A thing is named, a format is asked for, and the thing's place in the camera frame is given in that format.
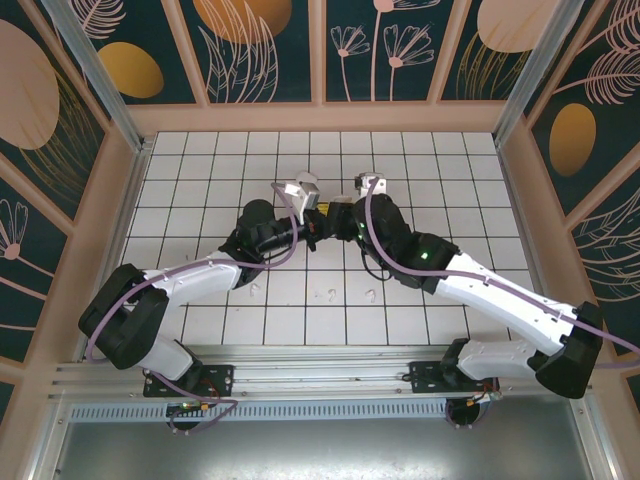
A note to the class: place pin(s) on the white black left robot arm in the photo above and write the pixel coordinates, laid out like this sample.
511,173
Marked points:
190,280

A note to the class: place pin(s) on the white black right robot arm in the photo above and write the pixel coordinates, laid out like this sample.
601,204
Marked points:
500,300

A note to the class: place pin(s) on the small white rounded case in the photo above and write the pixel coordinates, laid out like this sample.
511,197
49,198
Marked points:
307,178

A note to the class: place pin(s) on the grey metal sheet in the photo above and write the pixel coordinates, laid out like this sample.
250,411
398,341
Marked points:
320,450

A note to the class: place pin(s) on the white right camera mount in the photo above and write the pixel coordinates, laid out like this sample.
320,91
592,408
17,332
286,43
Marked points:
377,184

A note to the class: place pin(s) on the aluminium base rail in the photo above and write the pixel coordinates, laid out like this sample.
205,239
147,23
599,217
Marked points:
320,370

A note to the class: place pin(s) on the aluminium frame post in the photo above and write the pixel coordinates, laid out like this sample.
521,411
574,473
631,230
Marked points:
537,65
95,70

